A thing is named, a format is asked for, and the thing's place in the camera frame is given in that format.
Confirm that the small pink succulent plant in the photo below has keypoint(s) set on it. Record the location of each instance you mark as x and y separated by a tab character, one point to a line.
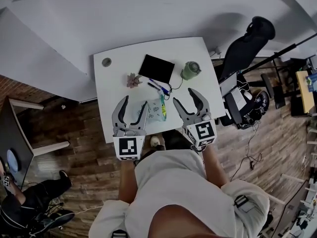
133	80

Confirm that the person's left forearm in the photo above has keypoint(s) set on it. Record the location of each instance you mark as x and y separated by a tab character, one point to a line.
127	182

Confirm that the black pen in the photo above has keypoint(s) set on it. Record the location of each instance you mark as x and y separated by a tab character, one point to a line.
154	86

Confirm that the person's black trousers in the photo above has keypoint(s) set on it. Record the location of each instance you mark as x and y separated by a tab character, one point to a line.
175	140

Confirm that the white computer mouse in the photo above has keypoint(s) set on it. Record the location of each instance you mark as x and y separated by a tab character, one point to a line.
248	95

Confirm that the yellow table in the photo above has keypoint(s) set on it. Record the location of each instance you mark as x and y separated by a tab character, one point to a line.
303	93

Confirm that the clear plastic pencil pouch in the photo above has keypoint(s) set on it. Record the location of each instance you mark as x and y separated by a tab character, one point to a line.
154	110

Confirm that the black office chair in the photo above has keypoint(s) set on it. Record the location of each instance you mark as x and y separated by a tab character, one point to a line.
240	53

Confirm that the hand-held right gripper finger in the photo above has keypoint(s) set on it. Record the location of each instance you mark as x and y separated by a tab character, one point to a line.
182	111
203	105

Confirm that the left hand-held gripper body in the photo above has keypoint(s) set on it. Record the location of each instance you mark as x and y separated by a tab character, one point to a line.
127	146

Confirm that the black box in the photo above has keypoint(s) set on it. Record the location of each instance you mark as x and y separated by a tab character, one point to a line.
298	106

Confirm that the person's right forearm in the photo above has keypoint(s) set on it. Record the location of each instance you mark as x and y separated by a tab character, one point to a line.
214	167

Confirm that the person's left white shoe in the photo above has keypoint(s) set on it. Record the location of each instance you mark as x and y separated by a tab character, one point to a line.
155	140

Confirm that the dark table with white legs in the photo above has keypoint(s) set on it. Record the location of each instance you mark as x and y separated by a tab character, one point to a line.
12	128

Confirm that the whiteboard on black stand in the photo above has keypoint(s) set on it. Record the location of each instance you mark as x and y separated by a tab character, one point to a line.
284	51

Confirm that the blue plate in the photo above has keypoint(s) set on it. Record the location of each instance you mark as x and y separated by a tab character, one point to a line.
12	160

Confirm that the person's white shirt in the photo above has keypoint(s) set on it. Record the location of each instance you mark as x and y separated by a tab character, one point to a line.
173	182

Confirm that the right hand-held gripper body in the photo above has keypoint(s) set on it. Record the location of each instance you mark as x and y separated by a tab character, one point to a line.
203	133

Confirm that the person's chin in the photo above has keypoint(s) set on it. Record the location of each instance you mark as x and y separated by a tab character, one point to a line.
183	224

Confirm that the grey laptop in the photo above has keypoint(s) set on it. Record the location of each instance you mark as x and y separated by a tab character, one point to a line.
229	83

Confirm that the green lidded bottle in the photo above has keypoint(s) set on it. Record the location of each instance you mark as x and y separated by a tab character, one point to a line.
191	71

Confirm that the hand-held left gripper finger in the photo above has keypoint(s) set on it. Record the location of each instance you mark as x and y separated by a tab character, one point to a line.
143	119
117	115

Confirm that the black equipment bundle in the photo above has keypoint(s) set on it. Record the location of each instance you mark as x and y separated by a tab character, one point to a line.
262	100

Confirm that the blue pen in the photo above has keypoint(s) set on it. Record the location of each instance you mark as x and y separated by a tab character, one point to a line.
159	86

